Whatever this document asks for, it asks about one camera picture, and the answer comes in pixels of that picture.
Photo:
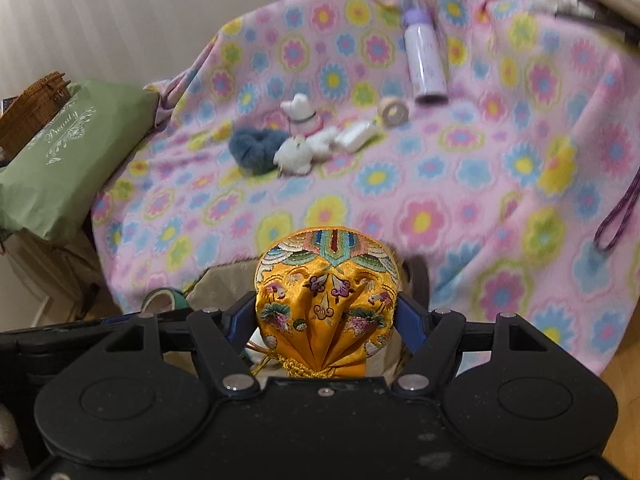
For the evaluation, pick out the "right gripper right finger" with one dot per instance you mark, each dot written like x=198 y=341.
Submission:
x=433 y=340

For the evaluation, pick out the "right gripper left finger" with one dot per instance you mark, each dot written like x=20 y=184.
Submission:
x=219 y=338

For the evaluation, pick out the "green washi tape roll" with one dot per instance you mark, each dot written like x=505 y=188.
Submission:
x=163 y=300

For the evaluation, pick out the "orange embroidered pouch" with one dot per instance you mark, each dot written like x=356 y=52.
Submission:
x=325 y=303

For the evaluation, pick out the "blue fluffy scrunchie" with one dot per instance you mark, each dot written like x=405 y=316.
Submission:
x=254 y=149

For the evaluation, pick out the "white plush sheep keychain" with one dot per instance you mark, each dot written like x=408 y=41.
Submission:
x=297 y=155

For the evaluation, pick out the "white packaged tissue pad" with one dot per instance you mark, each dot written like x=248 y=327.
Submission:
x=353 y=137

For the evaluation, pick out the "green cushion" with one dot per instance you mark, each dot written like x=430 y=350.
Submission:
x=50 y=185

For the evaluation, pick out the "pink floral fleece blanket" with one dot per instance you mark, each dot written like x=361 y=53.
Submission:
x=512 y=191

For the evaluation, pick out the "beige tape roll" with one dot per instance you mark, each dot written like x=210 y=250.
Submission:
x=393 y=112

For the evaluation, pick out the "brown wicker basket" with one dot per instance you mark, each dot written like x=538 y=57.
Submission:
x=33 y=109

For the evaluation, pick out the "purple water bottle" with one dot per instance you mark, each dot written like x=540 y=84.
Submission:
x=425 y=66

